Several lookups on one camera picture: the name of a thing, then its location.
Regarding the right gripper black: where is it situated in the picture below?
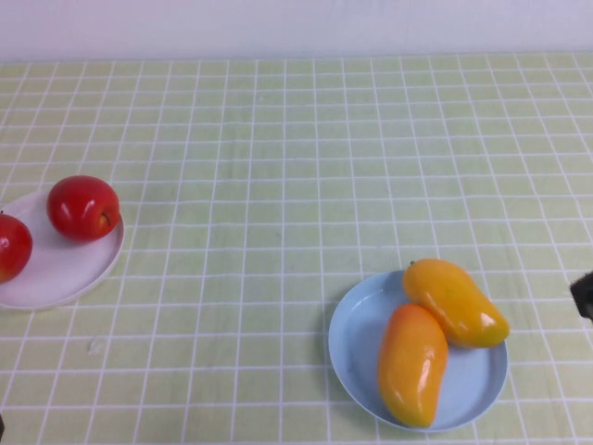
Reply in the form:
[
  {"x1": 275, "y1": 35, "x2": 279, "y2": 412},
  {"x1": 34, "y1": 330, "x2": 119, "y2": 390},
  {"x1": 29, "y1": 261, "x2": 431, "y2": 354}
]
[{"x1": 569, "y1": 272, "x2": 593, "y2": 321}]

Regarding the orange tinted yellow mango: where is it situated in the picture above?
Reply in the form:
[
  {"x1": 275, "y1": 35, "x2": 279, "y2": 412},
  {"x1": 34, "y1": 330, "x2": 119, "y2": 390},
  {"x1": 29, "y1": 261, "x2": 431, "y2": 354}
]
[{"x1": 377, "y1": 303, "x2": 449, "y2": 429}]

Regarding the red apple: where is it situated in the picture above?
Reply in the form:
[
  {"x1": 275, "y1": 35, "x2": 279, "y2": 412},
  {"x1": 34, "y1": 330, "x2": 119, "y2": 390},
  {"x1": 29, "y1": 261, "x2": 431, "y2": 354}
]
[
  {"x1": 0, "y1": 210, "x2": 34, "y2": 284},
  {"x1": 46, "y1": 174, "x2": 121, "y2": 242}
]

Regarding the green checked tablecloth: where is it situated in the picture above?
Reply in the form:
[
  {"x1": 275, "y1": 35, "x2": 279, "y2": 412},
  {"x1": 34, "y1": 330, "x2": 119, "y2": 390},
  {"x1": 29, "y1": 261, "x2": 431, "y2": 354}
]
[{"x1": 0, "y1": 51, "x2": 593, "y2": 445}]

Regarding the white round plate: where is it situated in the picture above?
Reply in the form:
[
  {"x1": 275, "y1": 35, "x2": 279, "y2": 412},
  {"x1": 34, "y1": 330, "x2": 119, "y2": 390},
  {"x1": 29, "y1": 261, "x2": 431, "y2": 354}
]
[{"x1": 0, "y1": 188, "x2": 126, "y2": 311}]

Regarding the light blue round plate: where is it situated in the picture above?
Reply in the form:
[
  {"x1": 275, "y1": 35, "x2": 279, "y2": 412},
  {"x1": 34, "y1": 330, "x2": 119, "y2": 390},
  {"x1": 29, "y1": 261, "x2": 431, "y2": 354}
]
[{"x1": 328, "y1": 270, "x2": 510, "y2": 433}]

